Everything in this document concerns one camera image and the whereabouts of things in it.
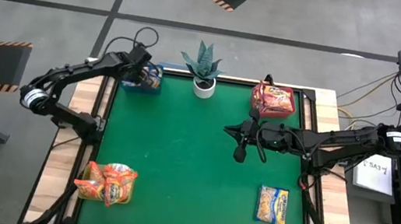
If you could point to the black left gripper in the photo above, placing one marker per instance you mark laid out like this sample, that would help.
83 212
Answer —
137 62

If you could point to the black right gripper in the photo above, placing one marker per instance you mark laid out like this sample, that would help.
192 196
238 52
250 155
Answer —
270 135

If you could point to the pink plastic bin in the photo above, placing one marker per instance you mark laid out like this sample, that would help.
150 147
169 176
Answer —
278 116

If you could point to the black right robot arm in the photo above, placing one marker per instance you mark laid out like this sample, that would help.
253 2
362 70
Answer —
338 141

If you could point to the white SA3 label sheet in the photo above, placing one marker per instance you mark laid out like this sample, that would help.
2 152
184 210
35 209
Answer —
372 177

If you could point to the blue plastic bin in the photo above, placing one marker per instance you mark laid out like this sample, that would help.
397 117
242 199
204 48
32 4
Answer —
140 90

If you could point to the yellow plastic bin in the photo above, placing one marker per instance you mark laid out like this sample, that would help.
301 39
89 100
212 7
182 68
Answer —
129 196

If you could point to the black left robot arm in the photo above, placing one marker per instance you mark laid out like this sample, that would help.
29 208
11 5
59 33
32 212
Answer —
85 66

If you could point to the snake plant in white pot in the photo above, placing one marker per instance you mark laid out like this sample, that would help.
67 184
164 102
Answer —
203 89

